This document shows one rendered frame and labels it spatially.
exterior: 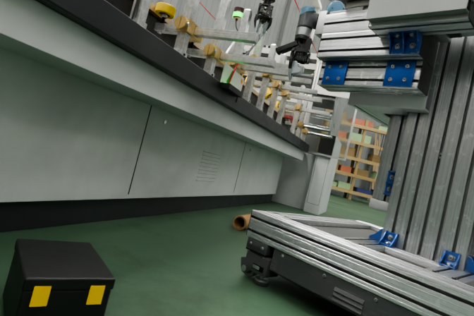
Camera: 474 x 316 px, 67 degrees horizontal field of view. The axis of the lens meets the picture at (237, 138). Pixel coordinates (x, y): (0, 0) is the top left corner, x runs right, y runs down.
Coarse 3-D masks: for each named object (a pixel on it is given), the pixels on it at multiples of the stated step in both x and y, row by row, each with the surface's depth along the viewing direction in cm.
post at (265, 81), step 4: (272, 44) 228; (272, 48) 228; (272, 52) 227; (268, 56) 228; (272, 56) 227; (264, 80) 227; (268, 80) 227; (264, 84) 226; (268, 84) 229; (260, 88) 227; (264, 88) 226; (260, 92) 226; (264, 92) 225; (260, 96) 226; (264, 96) 226; (260, 100) 226; (264, 100) 228; (256, 104) 226; (260, 104) 225
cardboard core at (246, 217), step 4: (236, 216) 201; (240, 216) 200; (244, 216) 202; (248, 216) 208; (236, 220) 204; (240, 220) 210; (244, 220) 199; (248, 220) 203; (236, 224) 204; (240, 224) 208; (244, 224) 214; (236, 228) 200; (240, 228) 202; (244, 228) 199
